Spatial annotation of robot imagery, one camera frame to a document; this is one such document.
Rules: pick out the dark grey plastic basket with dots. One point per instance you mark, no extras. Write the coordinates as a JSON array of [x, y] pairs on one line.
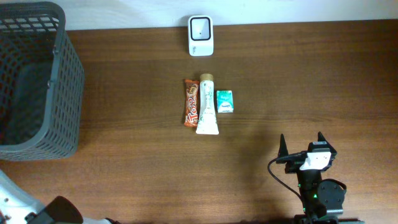
[[42, 82]]

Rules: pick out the white bamboo print tube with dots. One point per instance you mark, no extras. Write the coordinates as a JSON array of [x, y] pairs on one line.
[[207, 123]]

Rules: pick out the white barcode scanner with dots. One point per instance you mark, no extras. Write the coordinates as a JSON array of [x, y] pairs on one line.
[[200, 36]]

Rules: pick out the green white tissue pack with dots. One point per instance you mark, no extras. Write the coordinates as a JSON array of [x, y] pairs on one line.
[[224, 101]]

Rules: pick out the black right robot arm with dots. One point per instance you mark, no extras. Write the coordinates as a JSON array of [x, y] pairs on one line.
[[322, 199]]

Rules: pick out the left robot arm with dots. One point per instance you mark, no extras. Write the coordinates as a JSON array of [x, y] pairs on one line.
[[19, 207]]

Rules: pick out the red orange chocolate bar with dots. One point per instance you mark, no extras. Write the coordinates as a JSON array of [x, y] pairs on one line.
[[191, 111]]

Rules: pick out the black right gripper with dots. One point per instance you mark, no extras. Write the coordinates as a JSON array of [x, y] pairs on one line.
[[292, 157]]

